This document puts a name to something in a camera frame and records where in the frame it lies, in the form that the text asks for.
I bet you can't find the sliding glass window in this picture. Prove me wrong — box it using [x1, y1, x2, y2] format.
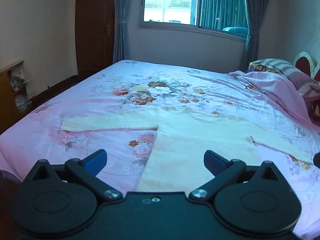
[137, 0, 251, 43]

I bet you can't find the teal cloth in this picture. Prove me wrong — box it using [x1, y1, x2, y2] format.
[222, 26, 249, 39]

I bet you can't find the dark wooden door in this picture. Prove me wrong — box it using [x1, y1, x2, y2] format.
[75, 0, 117, 78]

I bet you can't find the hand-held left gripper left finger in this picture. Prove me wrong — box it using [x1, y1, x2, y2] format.
[24, 149, 123, 202]

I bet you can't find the white and red headboard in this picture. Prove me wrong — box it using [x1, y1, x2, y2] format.
[292, 52, 320, 81]

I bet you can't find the cream knitted sweater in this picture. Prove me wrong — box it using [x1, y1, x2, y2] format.
[60, 106, 313, 193]

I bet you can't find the grey striped pillow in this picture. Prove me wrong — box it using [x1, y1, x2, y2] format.
[255, 59, 320, 98]

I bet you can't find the light wooden cabinet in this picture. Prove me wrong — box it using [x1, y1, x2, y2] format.
[0, 60, 33, 135]

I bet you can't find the bed with floral pink sheet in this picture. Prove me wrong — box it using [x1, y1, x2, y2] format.
[0, 60, 320, 240]

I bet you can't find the pink blanket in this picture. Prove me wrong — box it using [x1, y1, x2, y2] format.
[229, 70, 320, 133]

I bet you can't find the grey curtain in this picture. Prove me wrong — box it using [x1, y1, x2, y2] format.
[241, 0, 271, 72]
[114, 0, 147, 64]

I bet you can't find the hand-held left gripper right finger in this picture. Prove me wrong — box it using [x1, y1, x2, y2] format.
[189, 150, 290, 202]

